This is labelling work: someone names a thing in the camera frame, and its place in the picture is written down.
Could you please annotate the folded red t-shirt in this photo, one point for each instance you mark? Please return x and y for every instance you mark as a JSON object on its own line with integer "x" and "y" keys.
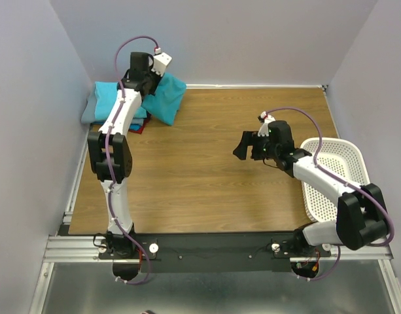
{"x": 146, "y": 122}

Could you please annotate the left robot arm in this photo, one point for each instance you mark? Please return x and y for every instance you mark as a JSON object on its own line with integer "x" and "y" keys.
{"x": 110, "y": 155}

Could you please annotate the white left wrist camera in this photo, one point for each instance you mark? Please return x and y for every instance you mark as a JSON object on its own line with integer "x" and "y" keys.
{"x": 161, "y": 61}

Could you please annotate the folded light blue t-shirt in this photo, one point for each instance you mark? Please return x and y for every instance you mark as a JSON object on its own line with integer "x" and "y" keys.
{"x": 106, "y": 94}

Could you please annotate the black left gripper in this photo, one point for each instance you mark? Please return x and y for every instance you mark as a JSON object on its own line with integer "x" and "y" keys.
{"x": 157, "y": 78}

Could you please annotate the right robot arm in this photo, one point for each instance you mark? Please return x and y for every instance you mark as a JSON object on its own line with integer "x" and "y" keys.
{"x": 361, "y": 217}

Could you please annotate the folded grey t-shirt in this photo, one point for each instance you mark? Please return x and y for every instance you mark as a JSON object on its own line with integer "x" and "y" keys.
{"x": 88, "y": 115}

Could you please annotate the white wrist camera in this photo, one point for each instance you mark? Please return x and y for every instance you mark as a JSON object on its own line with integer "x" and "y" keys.
{"x": 265, "y": 119}
{"x": 161, "y": 61}

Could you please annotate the aluminium rail frame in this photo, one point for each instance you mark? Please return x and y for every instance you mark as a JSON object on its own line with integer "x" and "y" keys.
{"x": 185, "y": 179}

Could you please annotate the teal t-shirt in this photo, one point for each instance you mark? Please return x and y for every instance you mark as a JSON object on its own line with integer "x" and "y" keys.
{"x": 166, "y": 101}

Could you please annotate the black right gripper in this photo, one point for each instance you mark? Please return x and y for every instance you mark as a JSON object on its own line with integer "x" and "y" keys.
{"x": 247, "y": 139}

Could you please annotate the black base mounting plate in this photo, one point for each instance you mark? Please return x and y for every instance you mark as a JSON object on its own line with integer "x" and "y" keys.
{"x": 203, "y": 252}

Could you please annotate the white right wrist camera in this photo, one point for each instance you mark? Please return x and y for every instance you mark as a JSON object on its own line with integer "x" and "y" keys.
{"x": 265, "y": 119}

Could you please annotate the white perforated laundry basket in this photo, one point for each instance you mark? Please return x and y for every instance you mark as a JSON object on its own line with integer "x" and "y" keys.
{"x": 342, "y": 158}

